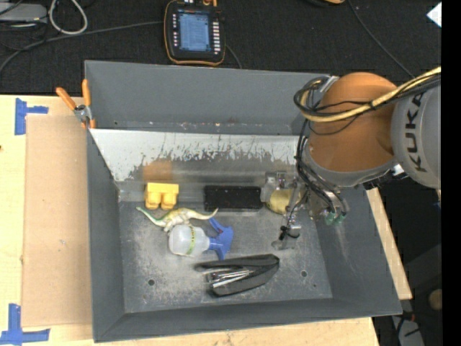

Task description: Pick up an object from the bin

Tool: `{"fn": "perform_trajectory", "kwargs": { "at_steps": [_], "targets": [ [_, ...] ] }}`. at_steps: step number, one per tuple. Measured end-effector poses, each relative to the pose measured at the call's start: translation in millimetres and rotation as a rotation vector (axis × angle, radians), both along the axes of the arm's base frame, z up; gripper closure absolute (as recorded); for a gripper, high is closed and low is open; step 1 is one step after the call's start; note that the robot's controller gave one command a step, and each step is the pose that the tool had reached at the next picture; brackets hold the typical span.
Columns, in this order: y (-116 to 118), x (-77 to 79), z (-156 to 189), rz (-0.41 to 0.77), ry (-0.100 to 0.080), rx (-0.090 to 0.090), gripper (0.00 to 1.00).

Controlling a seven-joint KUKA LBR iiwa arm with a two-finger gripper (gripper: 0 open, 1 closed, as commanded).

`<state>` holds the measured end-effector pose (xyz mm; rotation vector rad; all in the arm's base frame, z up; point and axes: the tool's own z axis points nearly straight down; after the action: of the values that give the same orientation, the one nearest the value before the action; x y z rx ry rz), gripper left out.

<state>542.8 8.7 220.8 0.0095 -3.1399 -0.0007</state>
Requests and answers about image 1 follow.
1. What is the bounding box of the green and white toy dinosaur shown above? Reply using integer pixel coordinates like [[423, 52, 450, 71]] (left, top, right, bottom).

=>
[[135, 206, 220, 234]]

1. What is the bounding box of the grey metal bin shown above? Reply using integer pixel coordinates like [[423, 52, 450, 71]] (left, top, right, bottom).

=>
[[83, 60, 404, 343]]

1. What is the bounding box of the brown cardboard board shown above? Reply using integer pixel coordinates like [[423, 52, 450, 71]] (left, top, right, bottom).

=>
[[19, 115, 95, 328]]

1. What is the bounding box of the pale yellow toy fruit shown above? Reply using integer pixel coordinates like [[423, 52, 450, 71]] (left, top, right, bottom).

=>
[[266, 188, 302, 215]]

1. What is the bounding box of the yellow toy brick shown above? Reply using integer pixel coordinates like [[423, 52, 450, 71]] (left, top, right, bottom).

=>
[[143, 182, 180, 210]]

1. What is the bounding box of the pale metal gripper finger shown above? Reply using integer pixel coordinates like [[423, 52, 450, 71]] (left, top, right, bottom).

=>
[[271, 221, 303, 251], [260, 171, 290, 203]]

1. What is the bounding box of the black stapler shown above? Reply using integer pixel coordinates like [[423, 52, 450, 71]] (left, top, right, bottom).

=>
[[194, 253, 281, 298]]

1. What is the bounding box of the clear spray bottle blue head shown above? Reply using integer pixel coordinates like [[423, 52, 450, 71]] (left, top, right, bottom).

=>
[[168, 217, 236, 261]]

